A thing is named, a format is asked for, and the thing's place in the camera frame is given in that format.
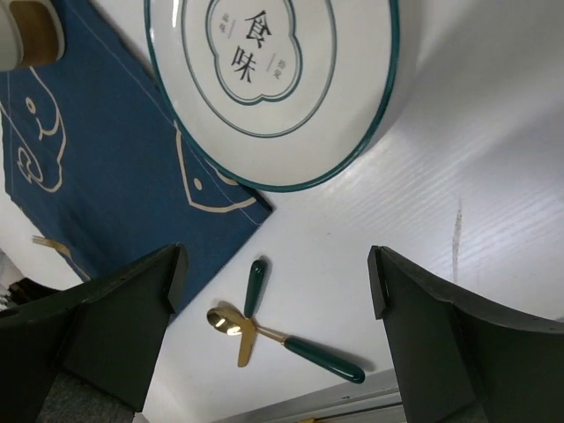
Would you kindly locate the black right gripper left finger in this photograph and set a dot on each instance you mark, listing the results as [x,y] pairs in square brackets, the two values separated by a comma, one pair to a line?
[88,353]

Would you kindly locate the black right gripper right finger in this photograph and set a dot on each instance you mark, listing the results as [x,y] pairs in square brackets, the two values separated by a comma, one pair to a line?
[459,357]

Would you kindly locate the gold fork green handle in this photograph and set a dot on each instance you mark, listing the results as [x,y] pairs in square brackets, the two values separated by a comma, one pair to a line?
[63,251]

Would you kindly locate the blue cloth with gold script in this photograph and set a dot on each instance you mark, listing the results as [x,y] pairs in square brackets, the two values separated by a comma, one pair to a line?
[93,158]

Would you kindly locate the white plate black rings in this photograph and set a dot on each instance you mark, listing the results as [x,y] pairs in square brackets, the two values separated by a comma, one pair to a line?
[273,88]

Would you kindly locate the clear glass cup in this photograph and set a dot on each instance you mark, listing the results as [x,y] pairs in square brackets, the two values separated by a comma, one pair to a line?
[31,34]

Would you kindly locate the aluminium front rail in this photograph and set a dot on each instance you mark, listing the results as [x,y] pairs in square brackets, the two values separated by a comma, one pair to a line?
[378,390]

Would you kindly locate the gold spoon green handle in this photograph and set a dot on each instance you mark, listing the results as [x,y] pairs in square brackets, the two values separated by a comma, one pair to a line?
[232,323]

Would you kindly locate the gold knife green handle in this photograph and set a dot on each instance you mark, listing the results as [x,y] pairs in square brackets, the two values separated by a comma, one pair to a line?
[257,276]

